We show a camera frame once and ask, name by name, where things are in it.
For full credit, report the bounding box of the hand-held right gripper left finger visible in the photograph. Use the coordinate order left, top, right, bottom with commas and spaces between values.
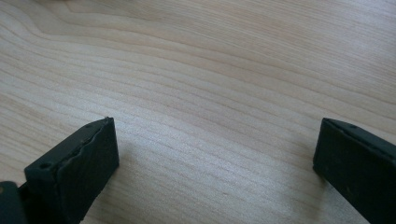
19, 116, 120, 224

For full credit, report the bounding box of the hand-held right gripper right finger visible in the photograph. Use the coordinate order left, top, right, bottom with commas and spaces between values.
312, 117, 396, 224

